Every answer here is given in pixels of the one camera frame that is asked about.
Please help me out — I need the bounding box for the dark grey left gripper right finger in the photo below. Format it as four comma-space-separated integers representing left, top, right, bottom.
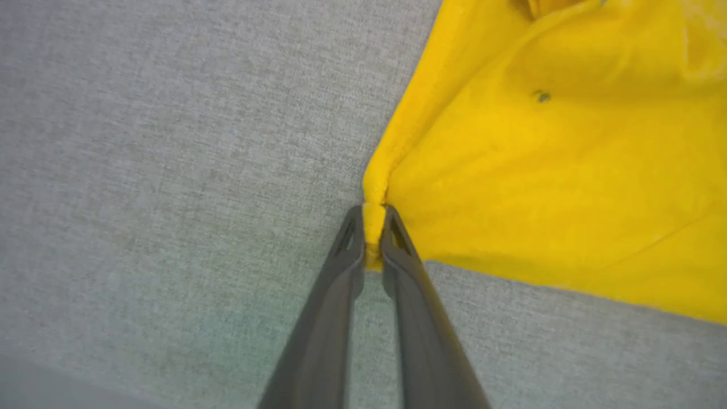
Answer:
379, 206, 492, 409

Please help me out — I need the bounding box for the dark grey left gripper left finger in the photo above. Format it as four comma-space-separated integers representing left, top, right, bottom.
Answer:
258, 206, 365, 409

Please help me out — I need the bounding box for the yellow garment with white print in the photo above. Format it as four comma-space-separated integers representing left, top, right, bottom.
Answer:
362, 0, 727, 325

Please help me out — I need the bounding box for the grey fabric sofa seat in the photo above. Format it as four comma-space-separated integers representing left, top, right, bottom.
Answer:
0, 0, 727, 409

